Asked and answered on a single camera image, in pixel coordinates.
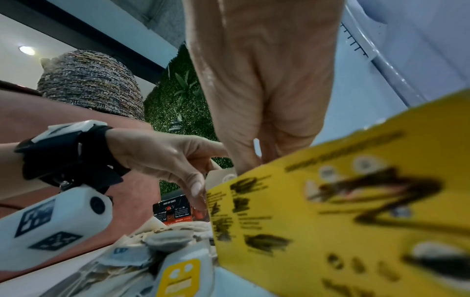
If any person's right hand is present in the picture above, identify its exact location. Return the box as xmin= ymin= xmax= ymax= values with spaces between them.
xmin=182 ymin=0 xmax=346 ymax=177

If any person's left hand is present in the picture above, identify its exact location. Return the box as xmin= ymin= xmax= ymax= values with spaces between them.
xmin=106 ymin=127 xmax=231 ymax=211

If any yellow cardboard box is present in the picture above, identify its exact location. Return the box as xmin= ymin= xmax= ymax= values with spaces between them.
xmin=204 ymin=89 xmax=470 ymax=297

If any person's left forearm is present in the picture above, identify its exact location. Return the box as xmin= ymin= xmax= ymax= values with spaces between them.
xmin=0 ymin=142 xmax=27 ymax=201

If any black and orange box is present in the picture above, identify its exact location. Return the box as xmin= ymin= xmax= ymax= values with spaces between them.
xmin=152 ymin=199 xmax=211 ymax=228

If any pile of tea bags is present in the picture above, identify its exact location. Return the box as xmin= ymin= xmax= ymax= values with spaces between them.
xmin=47 ymin=219 xmax=221 ymax=297

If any white packet with yellow label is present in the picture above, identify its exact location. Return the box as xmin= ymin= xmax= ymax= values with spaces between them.
xmin=155 ymin=242 xmax=222 ymax=297

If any green artificial plant wall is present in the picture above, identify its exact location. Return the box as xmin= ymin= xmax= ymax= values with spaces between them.
xmin=143 ymin=43 xmax=235 ymax=194

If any black wrist strap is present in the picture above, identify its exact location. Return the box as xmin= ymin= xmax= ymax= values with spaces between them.
xmin=14 ymin=124 xmax=132 ymax=194

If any white wrist camera with markers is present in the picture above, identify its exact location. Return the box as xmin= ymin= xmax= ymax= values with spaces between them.
xmin=0 ymin=185 xmax=114 ymax=272

